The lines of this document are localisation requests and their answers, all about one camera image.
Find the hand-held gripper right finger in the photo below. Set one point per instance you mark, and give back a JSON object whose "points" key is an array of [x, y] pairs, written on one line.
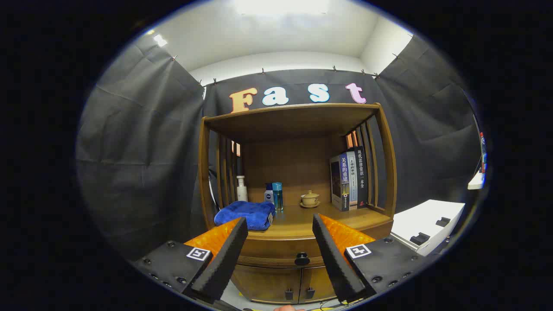
{"points": [[335, 263]]}

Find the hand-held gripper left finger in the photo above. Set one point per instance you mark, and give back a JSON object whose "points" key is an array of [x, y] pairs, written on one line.
{"points": [[224, 263]]}

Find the wooden cabinet door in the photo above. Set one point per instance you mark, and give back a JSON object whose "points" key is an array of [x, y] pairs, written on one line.
{"points": [[263, 283], [317, 280]]}

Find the wooden countertop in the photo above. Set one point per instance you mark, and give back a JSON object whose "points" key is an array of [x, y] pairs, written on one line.
{"points": [[298, 220]]}

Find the wooden cabinet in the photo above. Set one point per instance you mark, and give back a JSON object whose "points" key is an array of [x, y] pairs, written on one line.
{"points": [[285, 160]]}

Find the blue folded towel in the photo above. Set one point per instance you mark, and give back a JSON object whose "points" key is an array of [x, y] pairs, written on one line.
{"points": [[246, 214]]}

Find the beige lidded teacup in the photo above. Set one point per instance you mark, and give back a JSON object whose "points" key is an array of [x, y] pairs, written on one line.
{"points": [[310, 199]]}

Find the white pump bottle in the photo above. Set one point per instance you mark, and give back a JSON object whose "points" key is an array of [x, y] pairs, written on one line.
{"points": [[242, 192]]}

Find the small dark blue bottle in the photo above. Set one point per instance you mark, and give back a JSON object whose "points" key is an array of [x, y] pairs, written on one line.
{"points": [[268, 196]]}

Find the dark blue book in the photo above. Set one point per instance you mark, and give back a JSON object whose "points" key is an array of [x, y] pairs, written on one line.
{"points": [[343, 181]]}

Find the pale blue book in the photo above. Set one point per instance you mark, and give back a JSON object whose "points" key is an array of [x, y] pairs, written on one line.
{"points": [[352, 181]]}

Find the clear blue bottle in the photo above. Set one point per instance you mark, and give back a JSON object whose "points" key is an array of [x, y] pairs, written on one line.
{"points": [[278, 196]]}

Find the black book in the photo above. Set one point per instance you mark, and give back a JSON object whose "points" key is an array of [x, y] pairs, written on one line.
{"points": [[362, 177]]}

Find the black backdrop cloth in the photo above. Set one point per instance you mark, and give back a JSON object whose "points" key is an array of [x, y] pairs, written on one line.
{"points": [[138, 151]]}

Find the white side shelf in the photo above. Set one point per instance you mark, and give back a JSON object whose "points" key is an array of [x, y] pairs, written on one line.
{"points": [[476, 182]]}

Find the red label plastic bottle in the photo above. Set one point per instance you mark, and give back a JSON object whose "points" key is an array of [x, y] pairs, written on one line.
{"points": [[482, 151]]}

